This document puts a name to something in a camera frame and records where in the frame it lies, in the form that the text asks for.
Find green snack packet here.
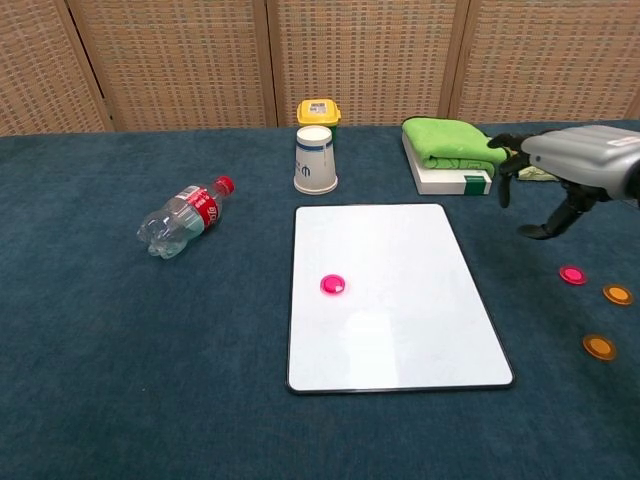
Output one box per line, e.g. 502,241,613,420
517,166,557,183

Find white green cardboard box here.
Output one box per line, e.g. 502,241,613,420
401,134,494,196

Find woven folding screen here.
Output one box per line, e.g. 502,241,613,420
0,0,640,137

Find orange round magnet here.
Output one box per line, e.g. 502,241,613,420
581,333,618,362
602,284,635,307

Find white paper cup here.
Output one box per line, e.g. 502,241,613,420
292,125,340,196

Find pink round magnet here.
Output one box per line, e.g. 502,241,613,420
558,265,588,287
319,273,348,298

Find white magnetic board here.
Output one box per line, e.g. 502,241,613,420
285,202,516,396

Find dark blue table cloth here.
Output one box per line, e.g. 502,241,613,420
0,119,640,480

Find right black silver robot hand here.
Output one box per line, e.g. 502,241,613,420
487,124,640,240

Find yellow-lid green container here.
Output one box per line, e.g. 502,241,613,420
295,98,343,142

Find green towel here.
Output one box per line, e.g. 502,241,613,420
402,116,509,179

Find clear red-label plastic bottle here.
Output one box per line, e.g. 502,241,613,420
137,175,237,260

